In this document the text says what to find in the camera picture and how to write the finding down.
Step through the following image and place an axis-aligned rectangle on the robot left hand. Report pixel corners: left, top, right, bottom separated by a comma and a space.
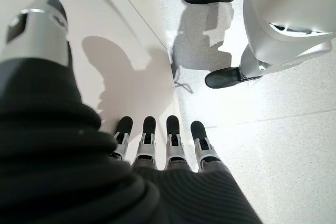
0, 0, 263, 224

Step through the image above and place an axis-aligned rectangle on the black robot left foot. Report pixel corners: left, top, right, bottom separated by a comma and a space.
204, 66, 263, 89

